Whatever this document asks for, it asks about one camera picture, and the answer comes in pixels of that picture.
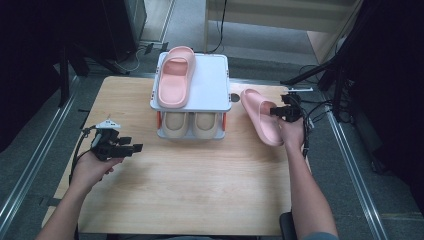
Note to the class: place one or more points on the pink slipper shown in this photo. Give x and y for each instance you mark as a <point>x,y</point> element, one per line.
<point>175,80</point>
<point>260,116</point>

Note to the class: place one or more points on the white two-tier shoe rack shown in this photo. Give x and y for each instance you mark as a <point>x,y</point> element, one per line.
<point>210,83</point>

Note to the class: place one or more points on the metal floor rail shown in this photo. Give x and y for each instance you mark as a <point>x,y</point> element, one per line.
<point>43,143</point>
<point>353,163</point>

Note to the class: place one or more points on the beige wooden cabinet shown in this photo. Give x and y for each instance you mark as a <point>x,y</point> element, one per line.
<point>283,15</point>

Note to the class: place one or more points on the black tripod stand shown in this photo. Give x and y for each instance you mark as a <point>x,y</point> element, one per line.
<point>336,73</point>
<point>65,76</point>

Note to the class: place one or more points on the dark curtain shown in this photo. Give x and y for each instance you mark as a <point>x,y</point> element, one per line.
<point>26,66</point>
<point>393,83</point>

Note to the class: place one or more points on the cream clog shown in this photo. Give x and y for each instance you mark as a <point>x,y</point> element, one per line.
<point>175,125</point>
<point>205,125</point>

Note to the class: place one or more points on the dark cabinet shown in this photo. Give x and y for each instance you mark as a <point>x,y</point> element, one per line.
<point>123,26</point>

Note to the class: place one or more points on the person's right hand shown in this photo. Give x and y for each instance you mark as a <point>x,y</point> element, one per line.
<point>293,133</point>

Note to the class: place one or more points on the grey shirt sleeve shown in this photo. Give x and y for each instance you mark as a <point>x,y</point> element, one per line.
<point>321,236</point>

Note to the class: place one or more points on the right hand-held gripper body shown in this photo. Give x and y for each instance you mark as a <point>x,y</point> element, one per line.
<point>293,110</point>

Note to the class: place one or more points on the black chair armrest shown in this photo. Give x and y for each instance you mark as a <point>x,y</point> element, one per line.
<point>286,226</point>

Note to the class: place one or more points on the black tape strip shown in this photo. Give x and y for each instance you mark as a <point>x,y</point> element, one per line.
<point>50,201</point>

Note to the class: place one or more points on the person's left hand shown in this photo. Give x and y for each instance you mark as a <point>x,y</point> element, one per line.
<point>90,170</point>

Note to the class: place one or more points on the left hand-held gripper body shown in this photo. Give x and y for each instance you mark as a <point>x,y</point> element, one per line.
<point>106,146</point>

